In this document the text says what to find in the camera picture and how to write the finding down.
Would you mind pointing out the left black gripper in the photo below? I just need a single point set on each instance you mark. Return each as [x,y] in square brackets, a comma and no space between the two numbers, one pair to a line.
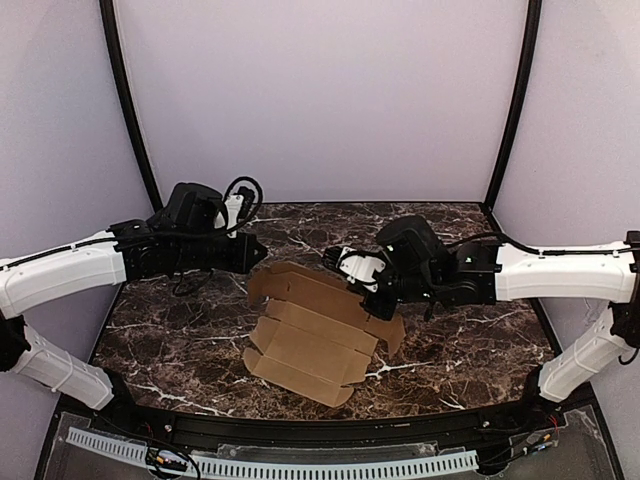
[243,253]

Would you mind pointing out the right black frame post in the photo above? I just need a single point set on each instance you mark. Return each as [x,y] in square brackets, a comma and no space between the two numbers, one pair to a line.
[525,63]

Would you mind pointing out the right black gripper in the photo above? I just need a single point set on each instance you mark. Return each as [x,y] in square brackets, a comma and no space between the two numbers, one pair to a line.
[378,304]

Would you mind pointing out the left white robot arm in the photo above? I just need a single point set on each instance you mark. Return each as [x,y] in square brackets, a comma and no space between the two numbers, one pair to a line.
[199,229]

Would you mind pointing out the black front rail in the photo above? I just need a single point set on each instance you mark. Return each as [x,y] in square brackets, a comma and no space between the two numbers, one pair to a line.
[488,430]

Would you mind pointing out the brown cardboard paper box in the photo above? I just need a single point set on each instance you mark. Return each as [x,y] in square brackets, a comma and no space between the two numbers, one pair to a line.
[313,338]

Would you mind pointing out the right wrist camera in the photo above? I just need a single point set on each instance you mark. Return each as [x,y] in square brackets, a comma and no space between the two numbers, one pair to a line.
[359,268]

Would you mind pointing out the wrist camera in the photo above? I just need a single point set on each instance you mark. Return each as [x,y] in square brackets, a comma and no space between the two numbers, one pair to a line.
[242,200]
[359,268]

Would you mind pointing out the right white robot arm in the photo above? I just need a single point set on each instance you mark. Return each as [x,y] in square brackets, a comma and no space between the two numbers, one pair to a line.
[413,265]

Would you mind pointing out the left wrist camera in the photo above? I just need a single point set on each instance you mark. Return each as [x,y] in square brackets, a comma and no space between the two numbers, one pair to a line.
[242,200]

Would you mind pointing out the white slotted cable duct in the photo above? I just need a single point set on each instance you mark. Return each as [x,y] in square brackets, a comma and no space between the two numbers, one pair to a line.
[209,467]

